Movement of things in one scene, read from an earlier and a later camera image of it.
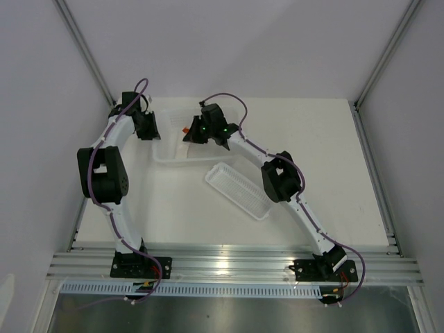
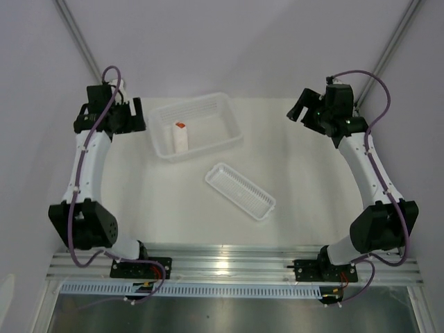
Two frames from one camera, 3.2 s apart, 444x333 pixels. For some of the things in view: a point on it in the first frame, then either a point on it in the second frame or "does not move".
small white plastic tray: x=238 y=190 does not move
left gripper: x=153 y=134 to x=134 y=123
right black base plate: x=309 y=270 does not move
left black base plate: x=137 y=264 does not move
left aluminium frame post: x=66 y=12 does not move
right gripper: x=193 y=135 to x=311 y=100
